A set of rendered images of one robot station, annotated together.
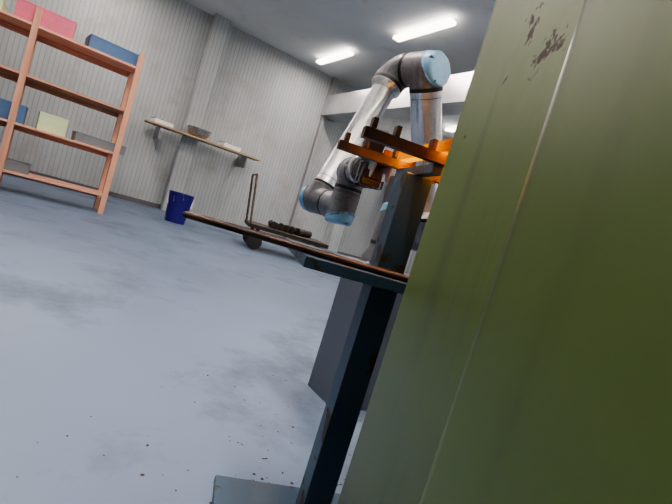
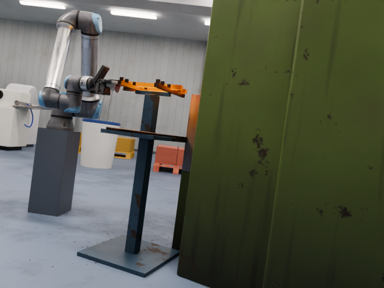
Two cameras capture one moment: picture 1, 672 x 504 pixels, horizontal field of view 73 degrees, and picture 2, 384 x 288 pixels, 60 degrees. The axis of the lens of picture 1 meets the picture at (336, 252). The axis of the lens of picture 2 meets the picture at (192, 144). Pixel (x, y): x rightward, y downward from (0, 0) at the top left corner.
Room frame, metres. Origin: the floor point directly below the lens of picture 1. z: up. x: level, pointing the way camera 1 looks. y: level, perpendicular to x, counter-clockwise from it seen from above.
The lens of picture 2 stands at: (-0.29, 1.17, 0.67)
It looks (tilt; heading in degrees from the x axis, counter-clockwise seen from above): 1 degrees down; 306
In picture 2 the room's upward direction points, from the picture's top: 8 degrees clockwise
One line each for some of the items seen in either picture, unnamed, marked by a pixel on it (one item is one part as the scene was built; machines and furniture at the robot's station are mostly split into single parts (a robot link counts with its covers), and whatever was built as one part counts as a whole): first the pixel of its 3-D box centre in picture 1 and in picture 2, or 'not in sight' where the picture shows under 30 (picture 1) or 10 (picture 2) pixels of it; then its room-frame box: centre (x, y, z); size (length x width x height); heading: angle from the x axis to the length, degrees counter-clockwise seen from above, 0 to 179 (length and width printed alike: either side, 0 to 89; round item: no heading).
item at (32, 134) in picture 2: not in sight; (18, 115); (7.06, -2.37, 0.67); 0.68 x 0.60 x 1.33; 124
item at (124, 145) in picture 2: not in sight; (107, 145); (6.00, -4.00, 0.23); 1.31 x 0.99 x 0.46; 35
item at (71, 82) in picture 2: (353, 172); (76, 83); (1.46, 0.02, 0.89); 0.12 x 0.09 x 0.10; 15
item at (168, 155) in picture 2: not in sight; (176, 159); (3.72, -3.85, 0.22); 1.28 x 0.91 x 0.44; 123
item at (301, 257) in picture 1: (383, 275); (147, 136); (0.96, -0.11, 0.64); 0.40 x 0.30 x 0.02; 104
